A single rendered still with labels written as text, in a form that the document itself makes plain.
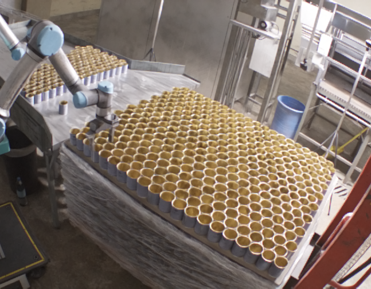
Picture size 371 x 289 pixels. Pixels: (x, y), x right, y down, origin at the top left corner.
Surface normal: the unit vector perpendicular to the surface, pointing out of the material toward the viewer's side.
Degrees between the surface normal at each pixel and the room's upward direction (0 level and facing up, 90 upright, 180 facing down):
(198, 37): 90
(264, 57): 90
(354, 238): 90
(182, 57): 90
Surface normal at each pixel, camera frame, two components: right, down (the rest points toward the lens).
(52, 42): 0.69, 0.43
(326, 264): -0.60, 0.34
